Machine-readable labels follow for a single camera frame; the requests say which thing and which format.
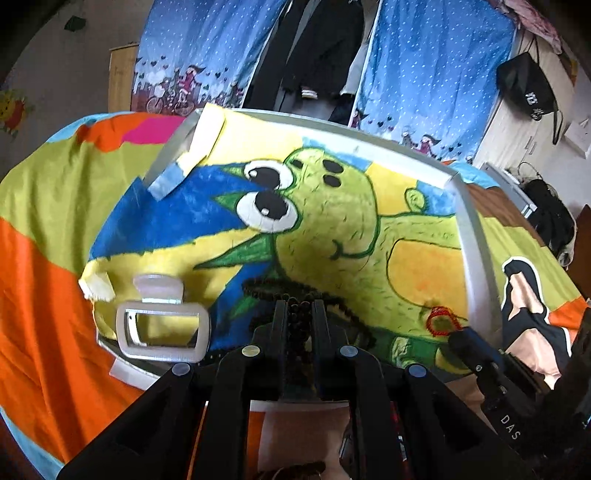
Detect black bag with handles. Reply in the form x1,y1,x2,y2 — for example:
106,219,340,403
524,178,578,268

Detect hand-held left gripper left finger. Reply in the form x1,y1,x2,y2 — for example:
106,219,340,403
55,299,289,480

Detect dark beaded bracelet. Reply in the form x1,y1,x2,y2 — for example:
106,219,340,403
242,277,370,354

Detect red bracelet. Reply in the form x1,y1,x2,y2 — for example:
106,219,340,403
426,305,462,335

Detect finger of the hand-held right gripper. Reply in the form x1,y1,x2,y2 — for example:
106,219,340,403
450,329,506,370

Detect sun wall sticker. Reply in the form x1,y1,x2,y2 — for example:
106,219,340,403
0,90,35,134

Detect wooden board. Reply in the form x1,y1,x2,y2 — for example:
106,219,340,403
109,44,139,114

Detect black hanging bag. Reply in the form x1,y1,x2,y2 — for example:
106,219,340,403
496,52,561,123

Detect white hair claw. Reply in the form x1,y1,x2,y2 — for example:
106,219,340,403
115,274,212,361

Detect colourful printed blanket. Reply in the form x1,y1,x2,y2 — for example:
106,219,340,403
0,111,591,480

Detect blue dotted curtain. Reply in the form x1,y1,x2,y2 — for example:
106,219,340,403
351,0,518,164
131,0,289,116

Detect pink cloth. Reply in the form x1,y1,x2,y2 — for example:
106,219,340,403
489,0,564,51

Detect dark hanging clothes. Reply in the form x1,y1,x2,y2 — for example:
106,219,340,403
242,0,370,125

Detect white box with dinosaur drawing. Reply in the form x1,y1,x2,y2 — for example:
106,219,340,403
78,104,504,402

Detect beige wardrobe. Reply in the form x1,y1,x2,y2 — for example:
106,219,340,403
471,32,591,195

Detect white wall box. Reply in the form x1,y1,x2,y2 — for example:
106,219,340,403
570,117,591,158

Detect white low cabinet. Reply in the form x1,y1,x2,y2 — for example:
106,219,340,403
480,161,541,217

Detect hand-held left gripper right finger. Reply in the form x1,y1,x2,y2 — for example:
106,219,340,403
311,299,541,480

